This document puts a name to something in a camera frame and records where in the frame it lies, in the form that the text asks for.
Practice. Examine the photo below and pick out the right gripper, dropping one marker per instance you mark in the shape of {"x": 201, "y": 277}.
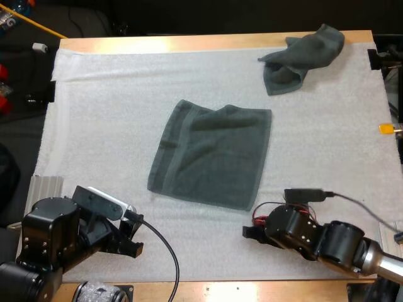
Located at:
{"x": 292, "y": 229}

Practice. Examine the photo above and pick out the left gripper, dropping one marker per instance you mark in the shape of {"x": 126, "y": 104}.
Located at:
{"x": 110, "y": 236}

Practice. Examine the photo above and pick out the dark grey-green towel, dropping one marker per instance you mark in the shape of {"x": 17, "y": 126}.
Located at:
{"x": 214, "y": 157}
{"x": 308, "y": 50}

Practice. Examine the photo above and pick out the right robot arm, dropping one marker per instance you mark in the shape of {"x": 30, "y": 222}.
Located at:
{"x": 346, "y": 243}

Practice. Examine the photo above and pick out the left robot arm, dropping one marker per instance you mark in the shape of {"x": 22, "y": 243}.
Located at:
{"x": 47, "y": 232}

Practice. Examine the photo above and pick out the dark table clamp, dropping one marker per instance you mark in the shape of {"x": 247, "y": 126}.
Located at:
{"x": 374, "y": 59}
{"x": 52, "y": 91}

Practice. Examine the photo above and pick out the orange table clip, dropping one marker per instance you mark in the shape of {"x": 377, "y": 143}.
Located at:
{"x": 386, "y": 129}

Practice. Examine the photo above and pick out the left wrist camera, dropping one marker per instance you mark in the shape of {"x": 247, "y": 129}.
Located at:
{"x": 100, "y": 203}

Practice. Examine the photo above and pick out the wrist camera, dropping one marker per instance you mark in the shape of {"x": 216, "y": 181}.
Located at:
{"x": 303, "y": 195}
{"x": 100, "y": 203}

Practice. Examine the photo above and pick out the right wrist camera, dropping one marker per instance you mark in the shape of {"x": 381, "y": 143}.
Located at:
{"x": 303, "y": 195}

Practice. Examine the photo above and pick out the ribbed aluminium rail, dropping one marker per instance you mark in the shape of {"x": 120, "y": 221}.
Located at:
{"x": 44, "y": 188}

